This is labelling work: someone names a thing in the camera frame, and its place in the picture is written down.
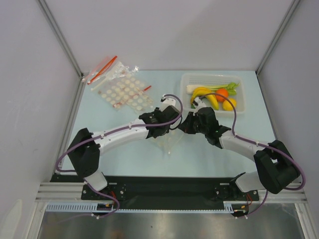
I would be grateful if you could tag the green onion stalk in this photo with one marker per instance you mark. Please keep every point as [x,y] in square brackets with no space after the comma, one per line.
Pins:
[230,88]

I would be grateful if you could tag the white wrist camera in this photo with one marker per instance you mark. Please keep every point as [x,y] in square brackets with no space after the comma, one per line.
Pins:
[200,105]
[166,102]

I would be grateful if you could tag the clear dotted zip bag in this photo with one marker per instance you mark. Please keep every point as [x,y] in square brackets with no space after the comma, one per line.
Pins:
[168,141]

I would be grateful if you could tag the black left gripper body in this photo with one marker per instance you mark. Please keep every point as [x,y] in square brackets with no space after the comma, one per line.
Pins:
[166,130]

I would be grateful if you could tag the yellow lemon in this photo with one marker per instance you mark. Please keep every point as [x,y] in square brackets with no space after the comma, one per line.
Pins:
[229,104]

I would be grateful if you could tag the aluminium frame rail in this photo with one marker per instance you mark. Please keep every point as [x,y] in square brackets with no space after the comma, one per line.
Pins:
[53,24]

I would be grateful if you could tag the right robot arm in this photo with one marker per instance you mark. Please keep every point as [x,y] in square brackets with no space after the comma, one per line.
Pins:
[274,164]

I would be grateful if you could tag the orange fruit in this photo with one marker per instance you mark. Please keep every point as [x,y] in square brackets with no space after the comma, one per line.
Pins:
[221,95]

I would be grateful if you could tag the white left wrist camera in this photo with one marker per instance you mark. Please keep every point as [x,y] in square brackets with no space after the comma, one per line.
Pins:
[166,102]

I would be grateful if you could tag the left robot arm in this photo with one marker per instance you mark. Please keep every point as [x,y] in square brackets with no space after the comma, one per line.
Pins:
[87,147]

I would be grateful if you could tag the white perforated plastic basket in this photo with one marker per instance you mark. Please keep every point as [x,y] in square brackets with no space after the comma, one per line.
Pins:
[212,79]

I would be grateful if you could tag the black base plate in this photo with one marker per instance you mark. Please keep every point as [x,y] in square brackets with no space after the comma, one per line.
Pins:
[175,192]

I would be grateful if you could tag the dotted zip bag red slider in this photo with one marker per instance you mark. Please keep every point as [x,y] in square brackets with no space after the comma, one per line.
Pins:
[118,86]

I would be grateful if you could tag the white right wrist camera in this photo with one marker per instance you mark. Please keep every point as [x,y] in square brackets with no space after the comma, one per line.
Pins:
[200,105]

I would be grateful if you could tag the yellow banana bunch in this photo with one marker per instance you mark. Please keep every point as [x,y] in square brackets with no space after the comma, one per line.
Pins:
[205,93]

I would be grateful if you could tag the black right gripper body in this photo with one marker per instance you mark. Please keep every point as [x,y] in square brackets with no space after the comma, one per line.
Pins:
[188,123]

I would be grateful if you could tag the white slotted cable duct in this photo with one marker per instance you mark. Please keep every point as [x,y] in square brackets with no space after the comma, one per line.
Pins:
[104,208]

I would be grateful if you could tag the clear zip bag red zipper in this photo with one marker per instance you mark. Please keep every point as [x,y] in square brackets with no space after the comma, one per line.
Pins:
[99,70]

